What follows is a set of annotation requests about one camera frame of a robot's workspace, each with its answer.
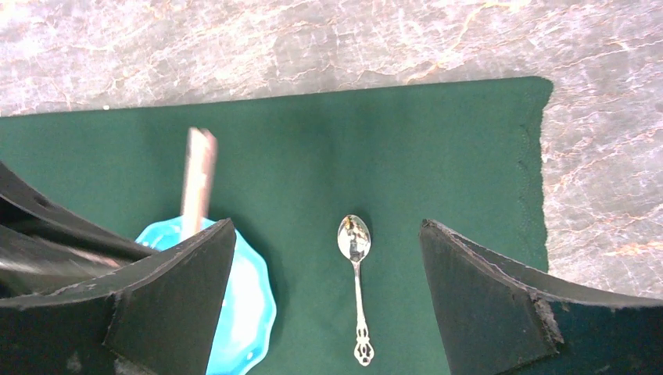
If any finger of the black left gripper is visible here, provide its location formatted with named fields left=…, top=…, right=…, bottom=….
left=1, top=165, right=156, bottom=298

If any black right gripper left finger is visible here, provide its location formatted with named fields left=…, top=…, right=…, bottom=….
left=1, top=219, right=236, bottom=374

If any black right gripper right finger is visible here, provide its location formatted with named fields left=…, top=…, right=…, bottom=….
left=419, top=220, right=662, bottom=374

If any silver spoon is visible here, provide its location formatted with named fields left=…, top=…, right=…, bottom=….
left=337, top=214, right=375, bottom=366

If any black handled knife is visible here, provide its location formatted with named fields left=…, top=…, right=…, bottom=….
left=180, top=127, right=217, bottom=241

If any dark green cloth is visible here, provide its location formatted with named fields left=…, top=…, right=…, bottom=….
left=1, top=77, right=554, bottom=374

